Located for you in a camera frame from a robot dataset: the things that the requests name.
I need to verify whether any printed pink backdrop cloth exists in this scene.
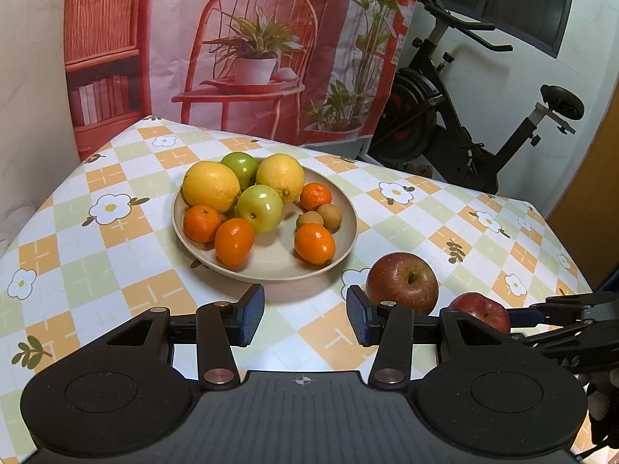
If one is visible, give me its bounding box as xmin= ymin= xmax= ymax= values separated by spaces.
xmin=63 ymin=0 xmax=426 ymax=162

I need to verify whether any smooth oval orange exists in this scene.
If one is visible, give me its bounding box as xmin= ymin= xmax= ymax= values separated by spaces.
xmin=214 ymin=218 xmax=255 ymax=266
xmin=293 ymin=223 xmax=337 ymax=266

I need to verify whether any small red apple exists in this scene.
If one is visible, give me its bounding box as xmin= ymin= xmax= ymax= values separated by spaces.
xmin=449 ymin=292 xmax=512 ymax=334

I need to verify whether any checkered flower tablecloth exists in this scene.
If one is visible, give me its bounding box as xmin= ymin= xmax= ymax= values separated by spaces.
xmin=0 ymin=115 xmax=593 ymax=464

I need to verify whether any beige round plate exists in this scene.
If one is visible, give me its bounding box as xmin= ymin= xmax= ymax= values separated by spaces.
xmin=171 ymin=157 xmax=359 ymax=283

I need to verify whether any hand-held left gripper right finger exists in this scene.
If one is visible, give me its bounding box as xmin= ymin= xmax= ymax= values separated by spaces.
xmin=346 ymin=285 xmax=506 ymax=390

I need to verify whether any green apple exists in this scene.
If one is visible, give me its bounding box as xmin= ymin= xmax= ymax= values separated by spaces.
xmin=235 ymin=184 xmax=284 ymax=235
xmin=221 ymin=152 xmax=260 ymax=191

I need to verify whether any dark window with black frame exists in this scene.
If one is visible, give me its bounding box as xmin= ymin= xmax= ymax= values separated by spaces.
xmin=450 ymin=0 xmax=578 ymax=59

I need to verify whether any large red apple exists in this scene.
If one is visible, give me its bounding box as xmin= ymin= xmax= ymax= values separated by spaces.
xmin=365 ymin=252 xmax=440 ymax=316

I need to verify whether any black exercise bike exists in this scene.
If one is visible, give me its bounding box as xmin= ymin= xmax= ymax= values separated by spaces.
xmin=368 ymin=0 xmax=586 ymax=194

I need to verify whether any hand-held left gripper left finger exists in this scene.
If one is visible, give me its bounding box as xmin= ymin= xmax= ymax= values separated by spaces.
xmin=104 ymin=284 xmax=265 ymax=391

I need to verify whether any person's right hand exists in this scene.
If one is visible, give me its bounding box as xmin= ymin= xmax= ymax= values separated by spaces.
xmin=587 ymin=366 xmax=619 ymax=450

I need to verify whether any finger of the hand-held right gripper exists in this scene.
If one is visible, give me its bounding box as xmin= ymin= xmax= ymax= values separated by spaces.
xmin=509 ymin=291 xmax=619 ymax=328
xmin=511 ymin=323 xmax=597 ymax=375

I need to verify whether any small orange mandarin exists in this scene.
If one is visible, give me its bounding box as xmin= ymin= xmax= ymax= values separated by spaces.
xmin=300 ymin=183 xmax=333 ymax=212
xmin=183 ymin=204 xmax=224 ymax=244

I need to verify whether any yellow lemon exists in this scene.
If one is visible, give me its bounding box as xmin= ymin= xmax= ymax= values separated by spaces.
xmin=182 ymin=161 xmax=241 ymax=214
xmin=255 ymin=153 xmax=306 ymax=205

